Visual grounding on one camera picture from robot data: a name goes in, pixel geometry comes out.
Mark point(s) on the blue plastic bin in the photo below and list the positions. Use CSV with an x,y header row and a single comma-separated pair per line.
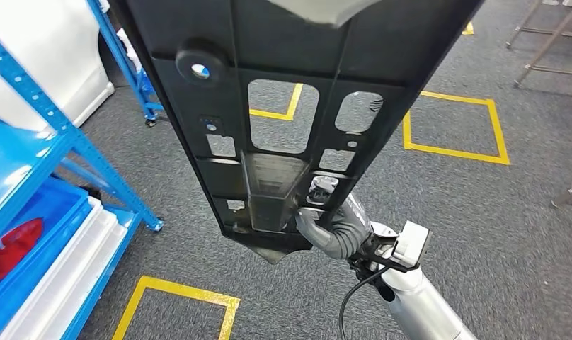
x,y
42,263

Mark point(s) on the steel side table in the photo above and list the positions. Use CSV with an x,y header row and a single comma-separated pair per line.
x,y
548,44

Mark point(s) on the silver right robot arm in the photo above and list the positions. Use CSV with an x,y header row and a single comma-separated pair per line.
x,y
417,309

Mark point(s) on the blue metal rack on casters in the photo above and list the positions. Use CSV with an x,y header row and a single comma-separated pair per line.
x,y
143,94

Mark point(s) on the yellow floor tape piece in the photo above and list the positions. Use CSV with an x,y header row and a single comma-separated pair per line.
x,y
468,29

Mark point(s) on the red plastic part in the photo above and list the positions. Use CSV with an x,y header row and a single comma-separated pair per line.
x,y
14,248

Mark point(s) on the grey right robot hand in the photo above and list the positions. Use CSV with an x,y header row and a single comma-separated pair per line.
x,y
351,230

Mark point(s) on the white car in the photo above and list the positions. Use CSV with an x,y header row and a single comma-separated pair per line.
x,y
32,61

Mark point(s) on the large blue metal shelf rack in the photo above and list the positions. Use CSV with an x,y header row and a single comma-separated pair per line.
x,y
9,164

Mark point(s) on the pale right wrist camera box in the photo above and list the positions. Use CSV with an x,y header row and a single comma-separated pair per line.
x,y
410,244

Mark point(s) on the black plastic panel part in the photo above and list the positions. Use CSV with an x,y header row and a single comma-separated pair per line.
x,y
290,47

